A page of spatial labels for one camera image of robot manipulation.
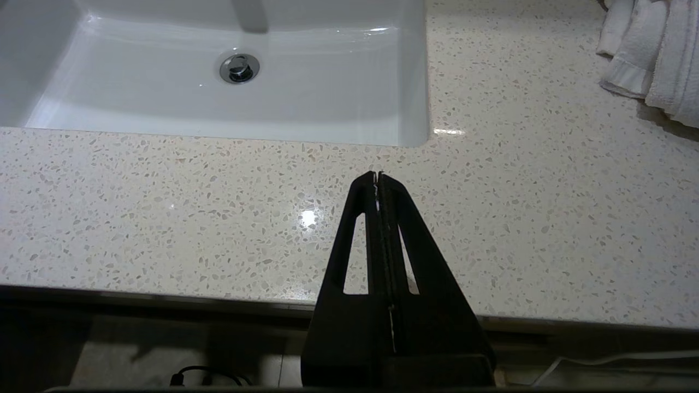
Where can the white crumpled towel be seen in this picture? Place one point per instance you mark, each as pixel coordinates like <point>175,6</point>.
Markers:
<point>655,54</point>

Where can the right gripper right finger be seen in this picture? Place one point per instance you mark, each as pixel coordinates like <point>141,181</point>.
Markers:
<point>431,327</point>

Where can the chrome drain stopper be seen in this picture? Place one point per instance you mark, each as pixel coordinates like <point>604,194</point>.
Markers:
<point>239,68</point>

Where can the white ceramic sink basin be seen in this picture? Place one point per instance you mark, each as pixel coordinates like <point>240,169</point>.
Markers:
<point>164,103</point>

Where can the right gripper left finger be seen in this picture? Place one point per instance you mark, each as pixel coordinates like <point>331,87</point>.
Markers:
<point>344,338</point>

